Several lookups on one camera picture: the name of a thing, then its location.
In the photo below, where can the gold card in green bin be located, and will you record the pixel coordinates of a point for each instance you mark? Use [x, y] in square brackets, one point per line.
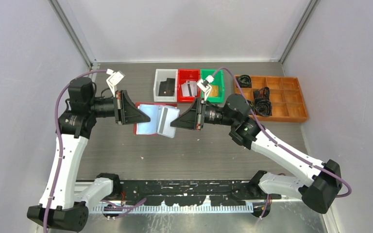
[214, 92]

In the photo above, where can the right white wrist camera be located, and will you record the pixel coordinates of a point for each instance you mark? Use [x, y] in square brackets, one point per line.
[205, 86]

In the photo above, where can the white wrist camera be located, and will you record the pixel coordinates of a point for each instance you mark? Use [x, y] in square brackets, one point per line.
[115, 77]
[205, 86]

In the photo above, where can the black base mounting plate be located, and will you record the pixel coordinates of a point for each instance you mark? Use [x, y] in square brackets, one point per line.
[187, 192]

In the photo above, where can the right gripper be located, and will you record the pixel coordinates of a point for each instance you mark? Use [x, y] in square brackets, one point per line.
[192, 120]

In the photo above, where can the white card in red bin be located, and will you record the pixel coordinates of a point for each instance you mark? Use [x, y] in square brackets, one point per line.
[189, 89]

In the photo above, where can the red card holder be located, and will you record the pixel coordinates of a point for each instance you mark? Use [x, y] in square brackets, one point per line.
[151, 110]

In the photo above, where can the orange compartment tray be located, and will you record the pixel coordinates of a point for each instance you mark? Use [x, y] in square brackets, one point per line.
[285, 96]

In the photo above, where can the green plastic bin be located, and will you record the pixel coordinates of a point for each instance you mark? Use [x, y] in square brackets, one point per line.
[218, 80]

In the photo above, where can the white plastic bin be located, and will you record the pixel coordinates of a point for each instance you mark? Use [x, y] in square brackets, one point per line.
[161, 75]

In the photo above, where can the rolled black belt top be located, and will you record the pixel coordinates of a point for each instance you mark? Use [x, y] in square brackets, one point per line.
[244, 81]

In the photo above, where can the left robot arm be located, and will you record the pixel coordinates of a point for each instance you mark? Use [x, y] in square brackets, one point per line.
[73, 130]

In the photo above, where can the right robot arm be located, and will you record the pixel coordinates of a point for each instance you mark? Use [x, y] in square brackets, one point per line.
[286, 154]

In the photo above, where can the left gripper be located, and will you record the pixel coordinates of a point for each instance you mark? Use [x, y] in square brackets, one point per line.
[126, 111]

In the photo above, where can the rolled black belt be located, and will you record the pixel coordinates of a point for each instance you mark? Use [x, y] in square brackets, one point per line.
[263, 107]
[261, 94]
[244, 81]

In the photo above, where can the rolled black belt lower right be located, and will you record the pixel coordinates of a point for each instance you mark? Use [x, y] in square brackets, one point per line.
[263, 107]

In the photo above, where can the rolled black belt middle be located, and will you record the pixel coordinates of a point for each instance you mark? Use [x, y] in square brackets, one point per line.
[261, 94]

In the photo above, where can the red plastic bin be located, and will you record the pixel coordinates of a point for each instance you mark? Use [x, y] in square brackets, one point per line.
[185, 75]

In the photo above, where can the black card in white bin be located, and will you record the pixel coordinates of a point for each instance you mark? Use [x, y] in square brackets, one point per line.
[167, 88]

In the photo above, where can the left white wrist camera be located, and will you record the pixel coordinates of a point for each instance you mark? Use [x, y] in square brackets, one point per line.
[115, 77]

